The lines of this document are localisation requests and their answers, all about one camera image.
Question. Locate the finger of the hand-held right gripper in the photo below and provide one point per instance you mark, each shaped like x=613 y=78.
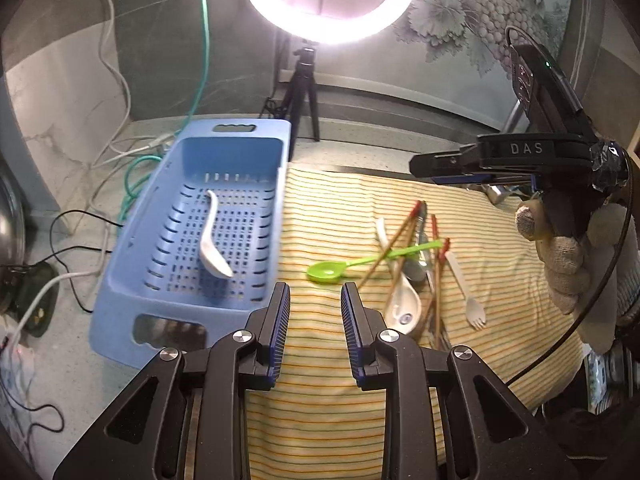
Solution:
x=445 y=162

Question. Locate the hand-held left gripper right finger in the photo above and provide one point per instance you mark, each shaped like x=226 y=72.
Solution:
x=348 y=335

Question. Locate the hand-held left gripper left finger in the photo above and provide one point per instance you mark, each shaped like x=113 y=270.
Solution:
x=283 y=330

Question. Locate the white spoon with blue logo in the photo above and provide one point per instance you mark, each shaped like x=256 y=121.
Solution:
x=402 y=305

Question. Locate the green plastic spoon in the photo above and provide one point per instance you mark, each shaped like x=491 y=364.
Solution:
x=325 y=271

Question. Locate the metal spoon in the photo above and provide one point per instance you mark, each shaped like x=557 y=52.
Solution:
x=414 y=270

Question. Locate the white ceramic spoon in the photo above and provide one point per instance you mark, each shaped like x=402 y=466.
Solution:
x=209 y=255

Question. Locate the white plastic spork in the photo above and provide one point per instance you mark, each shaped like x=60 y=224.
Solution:
x=462 y=290

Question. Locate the blue plastic basket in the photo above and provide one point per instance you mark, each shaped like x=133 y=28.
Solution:
x=150 y=270

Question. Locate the person's right hand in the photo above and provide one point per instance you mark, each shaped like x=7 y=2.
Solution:
x=565 y=270

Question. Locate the chrome faucet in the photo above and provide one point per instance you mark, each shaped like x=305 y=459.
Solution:
x=495 y=194

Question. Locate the striped yellow cloth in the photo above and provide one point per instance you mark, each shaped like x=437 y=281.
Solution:
x=320 y=200

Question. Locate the black tripod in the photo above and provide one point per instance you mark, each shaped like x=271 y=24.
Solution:
x=302 y=80

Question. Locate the person's dark clothing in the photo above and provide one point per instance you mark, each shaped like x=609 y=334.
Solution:
x=600 y=440

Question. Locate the metal pot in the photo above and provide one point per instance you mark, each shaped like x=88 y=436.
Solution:
x=10 y=230

